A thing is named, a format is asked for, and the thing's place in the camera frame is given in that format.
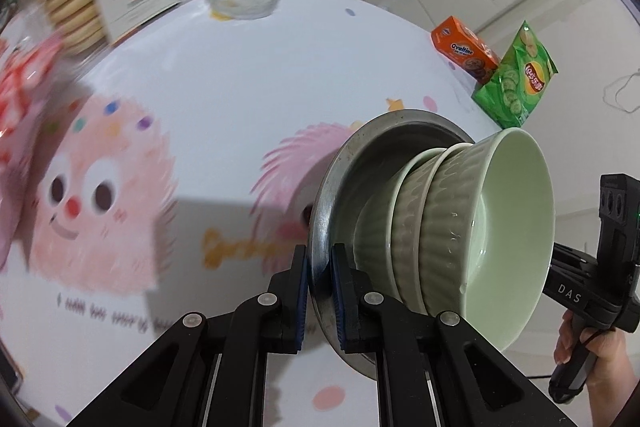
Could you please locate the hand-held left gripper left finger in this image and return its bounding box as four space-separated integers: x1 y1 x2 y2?
67 244 313 427

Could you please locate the cream ribbed ceramic bowl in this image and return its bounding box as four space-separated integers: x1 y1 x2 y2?
390 142 473 310

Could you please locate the large steel bowl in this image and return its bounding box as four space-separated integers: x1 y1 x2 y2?
308 109 476 383

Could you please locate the green chips bag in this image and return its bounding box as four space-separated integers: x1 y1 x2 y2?
472 21 558 129

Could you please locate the pink marshmallow bag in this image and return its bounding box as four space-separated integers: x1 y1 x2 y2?
0 32 66 188

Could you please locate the orange biscuit box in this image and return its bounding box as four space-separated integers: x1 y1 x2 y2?
431 16 501 85

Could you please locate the green ribbed ceramic bowl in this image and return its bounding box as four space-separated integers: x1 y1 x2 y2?
419 128 556 353
352 147 447 308

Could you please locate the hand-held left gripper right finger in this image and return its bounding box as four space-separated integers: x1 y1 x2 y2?
330 243 538 427

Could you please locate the person's right hand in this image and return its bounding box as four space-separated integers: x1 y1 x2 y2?
554 309 640 389

